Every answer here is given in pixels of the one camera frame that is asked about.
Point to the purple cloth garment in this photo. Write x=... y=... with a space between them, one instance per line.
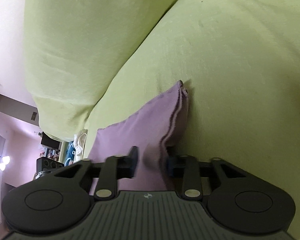
x=158 y=124

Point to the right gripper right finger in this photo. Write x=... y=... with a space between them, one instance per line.
x=183 y=171

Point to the blue white cloth pile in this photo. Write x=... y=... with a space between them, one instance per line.
x=75 y=148

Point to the light green sofa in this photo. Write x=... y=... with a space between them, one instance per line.
x=93 y=63

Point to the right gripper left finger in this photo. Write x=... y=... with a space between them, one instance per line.
x=113 y=169

